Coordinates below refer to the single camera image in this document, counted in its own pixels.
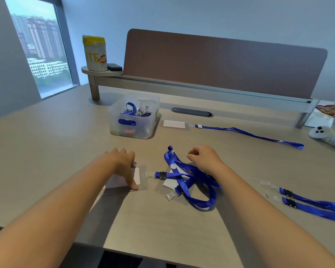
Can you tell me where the person's right hand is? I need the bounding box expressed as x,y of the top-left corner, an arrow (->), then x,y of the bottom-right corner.
186,145 -> 227,179

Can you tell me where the person's left hand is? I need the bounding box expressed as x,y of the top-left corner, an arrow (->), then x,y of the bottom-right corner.
104,148 -> 139,191

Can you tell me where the clear badge holder with card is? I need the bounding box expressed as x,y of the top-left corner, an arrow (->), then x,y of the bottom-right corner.
103,164 -> 149,194
156,166 -> 197,206
160,119 -> 195,130

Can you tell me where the person's left forearm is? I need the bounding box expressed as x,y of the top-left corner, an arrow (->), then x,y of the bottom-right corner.
0,152 -> 120,268

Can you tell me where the person's right forearm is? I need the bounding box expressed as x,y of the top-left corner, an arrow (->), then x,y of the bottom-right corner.
212,162 -> 335,268

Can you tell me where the grey metal desk shelf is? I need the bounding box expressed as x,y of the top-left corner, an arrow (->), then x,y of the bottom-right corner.
81,66 -> 320,129

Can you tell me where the clear plastic storage bin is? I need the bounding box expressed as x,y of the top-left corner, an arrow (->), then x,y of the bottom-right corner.
108,93 -> 161,140

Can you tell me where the brown desk partition panel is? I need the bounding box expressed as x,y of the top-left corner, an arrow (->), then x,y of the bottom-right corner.
123,28 -> 328,100

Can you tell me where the white paper sheet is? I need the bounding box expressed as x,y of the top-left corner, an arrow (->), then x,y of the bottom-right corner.
304,113 -> 335,129

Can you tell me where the white handheld controller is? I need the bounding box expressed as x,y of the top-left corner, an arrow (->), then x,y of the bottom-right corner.
308,126 -> 335,153

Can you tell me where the white canister with yellow lid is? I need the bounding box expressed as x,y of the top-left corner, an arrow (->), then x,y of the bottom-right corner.
82,35 -> 109,72

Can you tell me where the brown printed snack bag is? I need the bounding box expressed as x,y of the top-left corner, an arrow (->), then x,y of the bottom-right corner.
315,86 -> 335,124

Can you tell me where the blue lanyard with black clip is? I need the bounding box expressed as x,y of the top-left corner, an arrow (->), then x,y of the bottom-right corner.
266,193 -> 335,224
165,165 -> 221,212
145,146 -> 221,193
261,180 -> 335,215

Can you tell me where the grey oval cable grommet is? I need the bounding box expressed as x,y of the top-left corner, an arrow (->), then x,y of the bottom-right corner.
171,107 -> 214,118

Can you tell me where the blue lanyard with white tag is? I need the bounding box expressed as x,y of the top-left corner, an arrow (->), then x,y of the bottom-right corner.
194,124 -> 305,150

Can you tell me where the bundle of blue lanyards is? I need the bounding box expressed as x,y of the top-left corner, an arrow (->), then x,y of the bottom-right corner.
118,102 -> 153,127

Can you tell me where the window with grey frame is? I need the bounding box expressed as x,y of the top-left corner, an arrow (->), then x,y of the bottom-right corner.
3,0 -> 80,100

